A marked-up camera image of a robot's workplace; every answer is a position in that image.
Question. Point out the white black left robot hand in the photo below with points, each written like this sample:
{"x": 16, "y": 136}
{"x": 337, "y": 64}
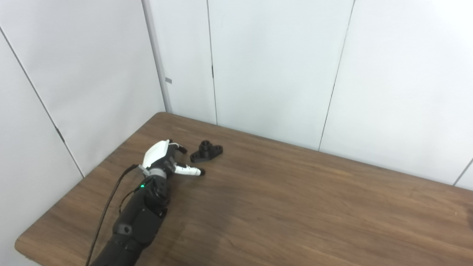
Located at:
{"x": 157, "y": 153}

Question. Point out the black flanged holder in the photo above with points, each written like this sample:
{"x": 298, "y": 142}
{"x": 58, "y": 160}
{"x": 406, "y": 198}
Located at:
{"x": 205, "y": 152}

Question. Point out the grey wall corner strip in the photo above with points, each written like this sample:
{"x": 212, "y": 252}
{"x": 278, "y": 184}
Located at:
{"x": 157, "y": 55}

